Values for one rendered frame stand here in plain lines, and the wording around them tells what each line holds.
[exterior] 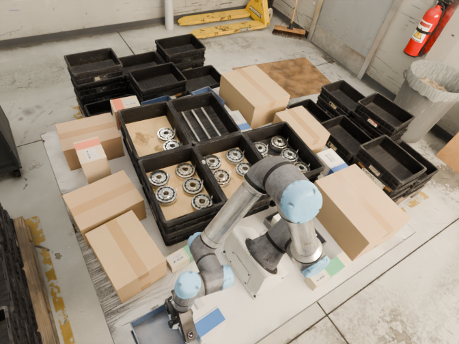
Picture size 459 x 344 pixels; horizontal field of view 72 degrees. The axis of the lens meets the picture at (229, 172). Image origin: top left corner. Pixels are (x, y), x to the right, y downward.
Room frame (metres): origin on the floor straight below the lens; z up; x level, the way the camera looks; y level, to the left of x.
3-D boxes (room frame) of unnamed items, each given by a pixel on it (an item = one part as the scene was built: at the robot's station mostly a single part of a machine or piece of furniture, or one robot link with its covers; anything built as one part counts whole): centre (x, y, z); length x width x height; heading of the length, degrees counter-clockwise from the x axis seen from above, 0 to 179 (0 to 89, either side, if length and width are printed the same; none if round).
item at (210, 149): (1.09, -0.02, 0.87); 0.40 x 0.30 x 0.11; 35
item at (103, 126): (1.20, 0.81, 0.78); 0.30 x 0.22 x 0.16; 126
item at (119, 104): (1.50, 0.71, 0.81); 0.16 x 0.12 x 0.07; 124
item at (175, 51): (2.77, 0.67, 0.37); 0.40 x 0.30 x 0.45; 130
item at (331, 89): (2.62, -0.95, 0.31); 0.40 x 0.30 x 0.34; 40
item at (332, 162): (1.39, -0.62, 0.75); 0.20 x 0.12 x 0.09; 37
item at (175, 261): (0.67, 0.11, 0.73); 0.24 x 0.06 x 0.06; 134
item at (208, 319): (0.41, 0.01, 0.75); 0.20 x 0.12 x 0.09; 43
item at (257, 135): (1.27, -0.27, 0.87); 0.40 x 0.30 x 0.11; 35
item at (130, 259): (0.58, 0.38, 0.78); 0.30 x 0.22 x 0.16; 47
